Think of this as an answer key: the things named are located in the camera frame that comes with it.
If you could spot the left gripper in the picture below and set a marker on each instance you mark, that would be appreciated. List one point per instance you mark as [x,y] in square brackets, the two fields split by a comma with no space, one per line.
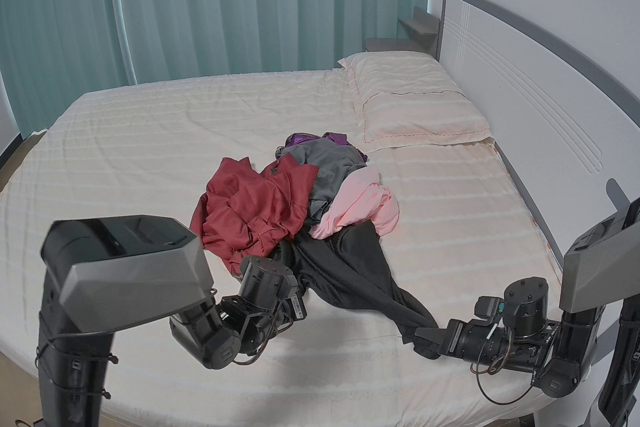
[292,312]

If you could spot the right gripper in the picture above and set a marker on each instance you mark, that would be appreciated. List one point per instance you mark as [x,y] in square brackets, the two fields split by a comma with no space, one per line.
[475,340]

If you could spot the black T-shirt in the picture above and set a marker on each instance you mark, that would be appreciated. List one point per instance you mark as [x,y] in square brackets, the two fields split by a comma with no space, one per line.
[345,275]

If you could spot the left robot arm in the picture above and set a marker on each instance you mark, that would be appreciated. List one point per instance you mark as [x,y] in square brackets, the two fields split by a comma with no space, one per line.
[125,265]

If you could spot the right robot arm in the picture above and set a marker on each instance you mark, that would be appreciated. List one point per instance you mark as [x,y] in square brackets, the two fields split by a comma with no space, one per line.
[590,275]

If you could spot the bed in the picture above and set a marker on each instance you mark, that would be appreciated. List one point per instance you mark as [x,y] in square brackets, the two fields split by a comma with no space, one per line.
[150,140]

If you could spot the dark red garment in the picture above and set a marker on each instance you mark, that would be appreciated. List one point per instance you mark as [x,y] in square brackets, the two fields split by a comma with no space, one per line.
[250,210]

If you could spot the pink garment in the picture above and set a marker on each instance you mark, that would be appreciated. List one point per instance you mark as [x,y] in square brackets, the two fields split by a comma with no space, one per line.
[360,200]

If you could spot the grey garment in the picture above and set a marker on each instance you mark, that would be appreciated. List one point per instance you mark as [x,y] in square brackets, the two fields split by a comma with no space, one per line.
[330,170]

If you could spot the purple garment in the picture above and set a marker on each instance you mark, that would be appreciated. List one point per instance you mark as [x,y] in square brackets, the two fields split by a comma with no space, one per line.
[295,139]

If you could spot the cream pillow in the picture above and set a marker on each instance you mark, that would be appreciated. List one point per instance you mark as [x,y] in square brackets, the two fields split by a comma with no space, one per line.
[415,104]

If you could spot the grey bedside table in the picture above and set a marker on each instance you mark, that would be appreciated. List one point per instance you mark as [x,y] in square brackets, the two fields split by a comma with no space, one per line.
[390,44]

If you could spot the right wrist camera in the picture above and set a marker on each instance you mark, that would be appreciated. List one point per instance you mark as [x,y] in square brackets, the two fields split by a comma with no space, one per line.
[489,309]

